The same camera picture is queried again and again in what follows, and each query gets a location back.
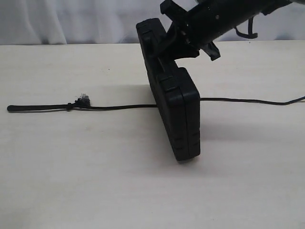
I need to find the black plastic carrying case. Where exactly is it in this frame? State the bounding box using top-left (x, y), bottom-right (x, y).
top-left (136, 18), bottom-right (201, 161)

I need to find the black rope with loop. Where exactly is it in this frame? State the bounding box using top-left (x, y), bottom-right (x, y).
top-left (7, 92), bottom-right (305, 113)

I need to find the white backdrop curtain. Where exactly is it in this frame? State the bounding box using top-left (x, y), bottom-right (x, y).
top-left (0, 0), bottom-right (305, 45)

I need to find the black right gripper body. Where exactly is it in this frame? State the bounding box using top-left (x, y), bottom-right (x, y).
top-left (160, 0), bottom-right (292, 58)

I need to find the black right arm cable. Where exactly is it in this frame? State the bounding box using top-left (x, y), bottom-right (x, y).
top-left (234, 16), bottom-right (258, 39)

